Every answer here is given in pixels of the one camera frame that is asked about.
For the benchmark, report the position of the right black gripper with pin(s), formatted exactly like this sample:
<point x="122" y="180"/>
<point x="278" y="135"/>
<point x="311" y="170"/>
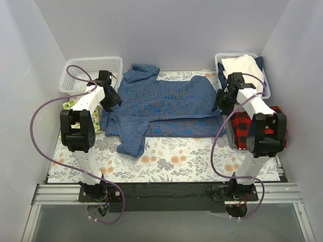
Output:
<point x="222" y="100"/>

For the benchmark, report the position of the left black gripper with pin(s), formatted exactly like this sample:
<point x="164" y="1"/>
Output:
<point x="112" y="98"/>

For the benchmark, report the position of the blue checkered long sleeve shirt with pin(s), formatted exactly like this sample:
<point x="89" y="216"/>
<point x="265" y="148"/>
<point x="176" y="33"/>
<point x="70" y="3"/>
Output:
<point x="160" y="108"/>

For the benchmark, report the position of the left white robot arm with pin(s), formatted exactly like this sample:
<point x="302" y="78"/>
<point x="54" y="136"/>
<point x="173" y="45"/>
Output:
<point x="80" y="146"/>

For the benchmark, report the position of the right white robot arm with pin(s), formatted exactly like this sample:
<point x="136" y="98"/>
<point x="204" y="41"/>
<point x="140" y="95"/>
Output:
<point x="242" y="181"/>

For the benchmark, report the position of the lemon print folded cloth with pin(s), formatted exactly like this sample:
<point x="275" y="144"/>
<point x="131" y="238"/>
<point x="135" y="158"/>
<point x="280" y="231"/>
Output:
<point x="96" y="121"/>

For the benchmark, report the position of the navy blue folded shirt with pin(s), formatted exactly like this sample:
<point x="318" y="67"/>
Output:
<point x="220" y="69"/>

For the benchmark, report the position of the red black plaid shirt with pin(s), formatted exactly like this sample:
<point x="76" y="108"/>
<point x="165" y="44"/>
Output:
<point x="242" y="131"/>

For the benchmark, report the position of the left white plastic basket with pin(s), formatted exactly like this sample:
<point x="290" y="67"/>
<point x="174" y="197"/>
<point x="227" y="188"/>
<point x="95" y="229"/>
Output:
<point x="85" y="68"/>

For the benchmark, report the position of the white folded shirt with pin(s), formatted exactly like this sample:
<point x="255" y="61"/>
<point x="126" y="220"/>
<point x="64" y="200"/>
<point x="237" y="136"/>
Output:
<point x="243" y="64"/>

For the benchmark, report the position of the floral patterned table mat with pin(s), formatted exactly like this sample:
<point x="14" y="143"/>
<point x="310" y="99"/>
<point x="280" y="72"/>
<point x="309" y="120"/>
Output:
<point x="164" y="159"/>

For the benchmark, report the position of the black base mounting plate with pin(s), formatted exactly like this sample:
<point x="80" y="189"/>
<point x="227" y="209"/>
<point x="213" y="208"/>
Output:
<point x="157" y="197"/>

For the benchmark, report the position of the aluminium frame rail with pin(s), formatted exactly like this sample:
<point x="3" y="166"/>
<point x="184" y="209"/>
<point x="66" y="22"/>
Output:
<point x="60" y="194"/>

